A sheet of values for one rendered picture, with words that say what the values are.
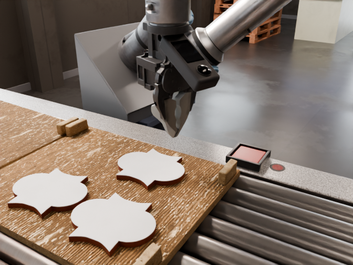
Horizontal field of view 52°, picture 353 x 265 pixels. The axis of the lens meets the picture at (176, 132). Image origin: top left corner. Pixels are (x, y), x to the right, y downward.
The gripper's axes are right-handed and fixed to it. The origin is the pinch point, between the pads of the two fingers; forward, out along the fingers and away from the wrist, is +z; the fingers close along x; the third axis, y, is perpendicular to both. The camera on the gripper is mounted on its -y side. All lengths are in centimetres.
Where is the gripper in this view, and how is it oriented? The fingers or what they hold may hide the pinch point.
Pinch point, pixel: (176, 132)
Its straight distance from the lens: 69.6
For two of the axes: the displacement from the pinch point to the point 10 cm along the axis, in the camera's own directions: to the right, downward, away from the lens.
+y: -6.3, -3.5, 6.9
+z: 0.0, 8.9, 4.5
